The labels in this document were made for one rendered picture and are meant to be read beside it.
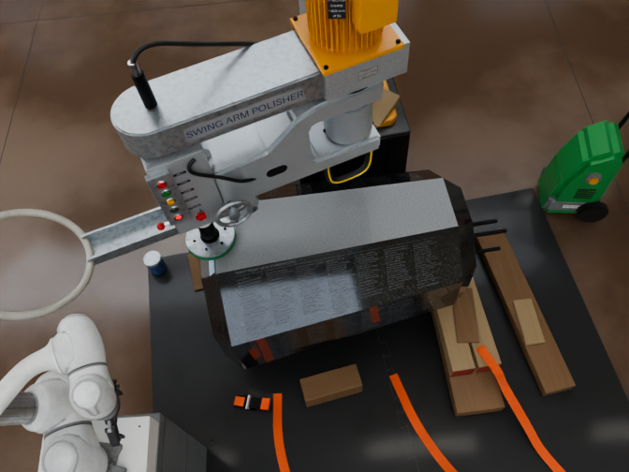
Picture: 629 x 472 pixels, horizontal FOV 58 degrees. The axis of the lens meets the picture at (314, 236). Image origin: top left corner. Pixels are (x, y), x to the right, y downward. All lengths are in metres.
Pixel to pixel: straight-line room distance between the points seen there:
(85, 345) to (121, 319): 1.83
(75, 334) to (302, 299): 1.13
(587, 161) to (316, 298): 1.66
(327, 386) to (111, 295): 1.41
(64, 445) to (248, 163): 1.09
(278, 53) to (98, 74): 2.94
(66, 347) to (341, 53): 1.17
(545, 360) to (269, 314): 1.48
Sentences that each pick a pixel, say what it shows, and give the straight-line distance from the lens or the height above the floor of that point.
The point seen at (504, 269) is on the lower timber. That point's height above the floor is 0.08.
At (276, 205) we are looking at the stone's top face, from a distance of 2.60.
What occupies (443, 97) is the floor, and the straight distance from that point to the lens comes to 4.17.
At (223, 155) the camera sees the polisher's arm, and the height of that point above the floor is 1.41.
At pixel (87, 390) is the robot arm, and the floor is 1.61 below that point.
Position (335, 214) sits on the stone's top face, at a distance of 2.55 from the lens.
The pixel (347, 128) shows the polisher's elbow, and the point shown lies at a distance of 2.15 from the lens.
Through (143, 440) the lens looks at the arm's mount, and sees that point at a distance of 2.28.
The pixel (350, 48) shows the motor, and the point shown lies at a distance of 1.84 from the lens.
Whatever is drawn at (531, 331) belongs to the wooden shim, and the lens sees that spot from 3.25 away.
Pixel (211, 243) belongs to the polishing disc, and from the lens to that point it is 2.49.
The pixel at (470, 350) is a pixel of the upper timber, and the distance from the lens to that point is 3.03.
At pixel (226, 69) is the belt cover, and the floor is 1.72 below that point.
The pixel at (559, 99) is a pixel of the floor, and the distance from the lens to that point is 4.32.
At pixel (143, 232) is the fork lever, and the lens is 2.36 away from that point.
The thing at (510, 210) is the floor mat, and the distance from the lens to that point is 3.67.
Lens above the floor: 3.02
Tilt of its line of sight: 60 degrees down
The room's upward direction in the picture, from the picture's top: 7 degrees counter-clockwise
